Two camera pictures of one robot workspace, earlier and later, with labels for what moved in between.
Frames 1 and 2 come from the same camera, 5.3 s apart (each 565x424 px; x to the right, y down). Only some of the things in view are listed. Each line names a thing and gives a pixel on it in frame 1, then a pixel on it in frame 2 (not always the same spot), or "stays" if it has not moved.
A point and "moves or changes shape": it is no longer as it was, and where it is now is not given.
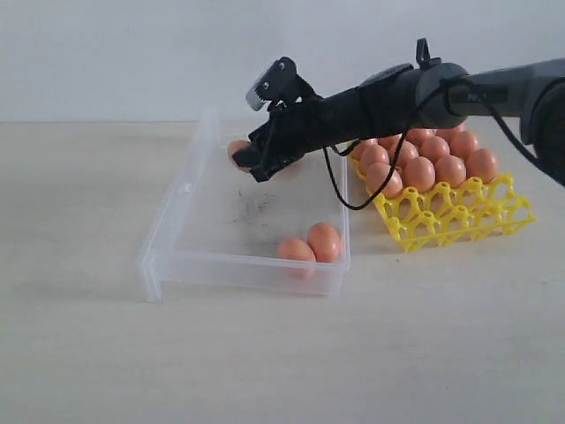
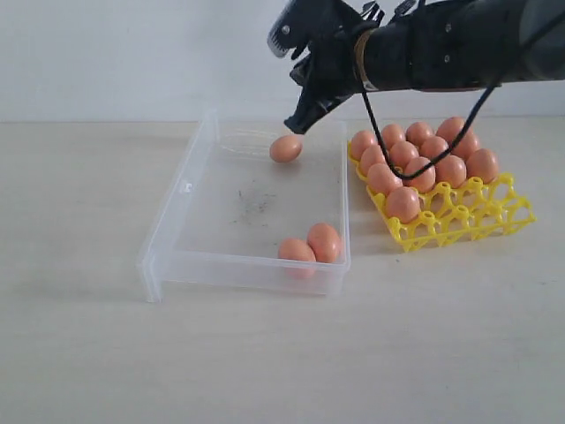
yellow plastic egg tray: x=448 y=215 stays
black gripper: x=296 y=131 → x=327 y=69
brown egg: x=463 y=143 stays
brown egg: x=234 y=146 → x=403 y=203
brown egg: x=448 y=132 stays
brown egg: x=450 y=170 stays
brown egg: x=360 y=146 stays
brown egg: x=375 y=176 stays
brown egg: x=295 y=168 moves or changes shape
